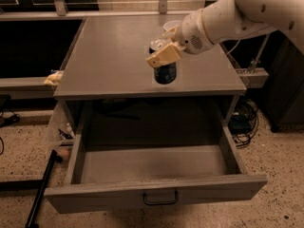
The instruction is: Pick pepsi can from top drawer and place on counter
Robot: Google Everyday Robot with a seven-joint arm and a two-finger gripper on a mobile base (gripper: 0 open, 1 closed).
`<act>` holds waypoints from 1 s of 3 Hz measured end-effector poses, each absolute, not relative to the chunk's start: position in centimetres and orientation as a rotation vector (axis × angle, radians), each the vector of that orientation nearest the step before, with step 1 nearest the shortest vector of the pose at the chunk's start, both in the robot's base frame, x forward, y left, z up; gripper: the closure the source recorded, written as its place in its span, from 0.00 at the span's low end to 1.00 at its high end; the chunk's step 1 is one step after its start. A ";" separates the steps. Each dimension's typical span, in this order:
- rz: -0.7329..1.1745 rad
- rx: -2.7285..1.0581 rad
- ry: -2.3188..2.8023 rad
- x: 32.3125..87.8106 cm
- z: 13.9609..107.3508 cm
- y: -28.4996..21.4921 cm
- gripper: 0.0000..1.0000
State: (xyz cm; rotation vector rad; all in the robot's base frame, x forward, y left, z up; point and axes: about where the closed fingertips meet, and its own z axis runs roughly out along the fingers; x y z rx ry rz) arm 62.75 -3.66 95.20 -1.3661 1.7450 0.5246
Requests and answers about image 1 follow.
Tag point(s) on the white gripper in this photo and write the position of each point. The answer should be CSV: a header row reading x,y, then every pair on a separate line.
x,y
190,34

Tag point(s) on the grey cabinet counter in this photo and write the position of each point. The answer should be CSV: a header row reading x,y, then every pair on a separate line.
x,y
108,61

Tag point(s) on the blue pepsi can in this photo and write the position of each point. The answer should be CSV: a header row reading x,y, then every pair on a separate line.
x,y
163,75

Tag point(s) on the yellow crumpled bag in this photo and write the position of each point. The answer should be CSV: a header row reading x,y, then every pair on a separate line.
x,y
54,78

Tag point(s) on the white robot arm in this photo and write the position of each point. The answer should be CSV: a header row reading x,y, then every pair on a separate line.
x,y
229,20

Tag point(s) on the grey metal shelf rail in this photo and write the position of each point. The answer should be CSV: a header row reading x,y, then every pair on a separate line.
x,y
26,88

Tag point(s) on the grey open drawer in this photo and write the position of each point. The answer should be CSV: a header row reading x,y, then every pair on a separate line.
x,y
179,145

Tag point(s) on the white ceramic bowl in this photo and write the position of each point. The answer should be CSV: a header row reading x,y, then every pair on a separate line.
x,y
171,24

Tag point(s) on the black metal pole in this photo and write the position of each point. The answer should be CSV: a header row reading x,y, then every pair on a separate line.
x,y
31,221

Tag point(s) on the black drawer handle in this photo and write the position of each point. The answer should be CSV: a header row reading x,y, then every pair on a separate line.
x,y
160,199

